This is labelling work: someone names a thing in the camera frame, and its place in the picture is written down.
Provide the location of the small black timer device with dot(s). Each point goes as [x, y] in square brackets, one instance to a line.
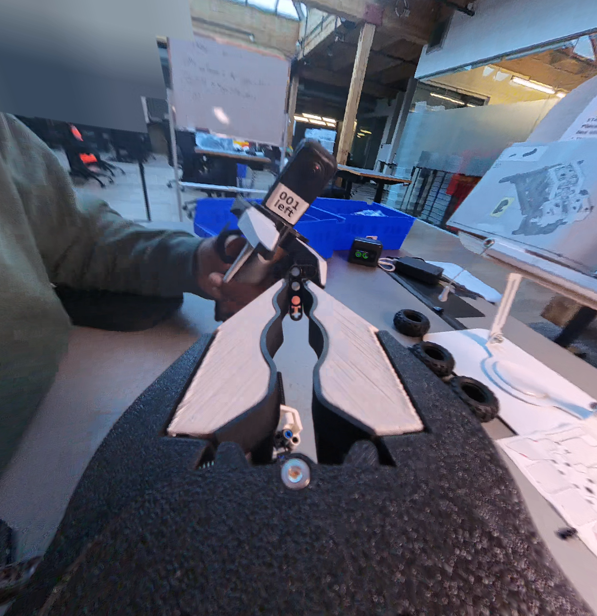
[364, 251]

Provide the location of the black padded armrest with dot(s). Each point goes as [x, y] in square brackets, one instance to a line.
[120, 308]

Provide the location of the black light stand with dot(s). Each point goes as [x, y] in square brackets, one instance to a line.
[144, 192]

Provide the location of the white sticker sheet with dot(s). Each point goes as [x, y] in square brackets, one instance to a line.
[563, 471]

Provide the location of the black toy tire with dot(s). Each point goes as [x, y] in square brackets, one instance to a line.
[434, 358]
[474, 398]
[411, 322]

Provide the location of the frosted glass partition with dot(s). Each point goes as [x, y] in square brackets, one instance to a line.
[471, 134]

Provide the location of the long wooden workbench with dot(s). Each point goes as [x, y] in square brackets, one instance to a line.
[375, 174]

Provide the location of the whiteboard on stand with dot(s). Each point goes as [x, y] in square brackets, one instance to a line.
[231, 86]

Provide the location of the person's left hand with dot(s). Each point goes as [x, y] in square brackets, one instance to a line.
[216, 284]

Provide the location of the black office chair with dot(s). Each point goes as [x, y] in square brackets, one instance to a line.
[91, 159]

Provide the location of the printed instruction sheet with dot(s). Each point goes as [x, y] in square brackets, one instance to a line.
[589, 122]

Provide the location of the wooden post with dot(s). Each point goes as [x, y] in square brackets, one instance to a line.
[356, 91]

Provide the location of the blue storage bin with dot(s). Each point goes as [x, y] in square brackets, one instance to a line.
[365, 226]

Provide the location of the white book stand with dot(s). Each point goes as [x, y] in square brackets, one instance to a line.
[534, 365]

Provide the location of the person's left forearm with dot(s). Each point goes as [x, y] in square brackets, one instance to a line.
[110, 250]

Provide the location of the toy instruction booklet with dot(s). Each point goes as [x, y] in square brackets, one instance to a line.
[534, 192]

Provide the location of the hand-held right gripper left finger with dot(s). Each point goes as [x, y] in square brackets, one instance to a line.
[221, 380]

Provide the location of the white paper sheet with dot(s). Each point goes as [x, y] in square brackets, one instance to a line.
[471, 281]

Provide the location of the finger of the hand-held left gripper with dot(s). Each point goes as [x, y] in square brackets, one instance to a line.
[260, 228]
[320, 269]

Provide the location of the stack of coloured bins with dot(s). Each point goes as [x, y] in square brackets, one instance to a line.
[464, 190]

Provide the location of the black desk mat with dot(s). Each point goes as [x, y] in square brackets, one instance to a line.
[438, 303]

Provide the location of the black toy pin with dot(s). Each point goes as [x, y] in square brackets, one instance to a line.
[566, 532]

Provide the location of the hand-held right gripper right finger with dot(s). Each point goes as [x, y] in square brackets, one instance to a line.
[365, 380]

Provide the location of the black toy beam piece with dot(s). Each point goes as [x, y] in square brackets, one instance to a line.
[296, 293]

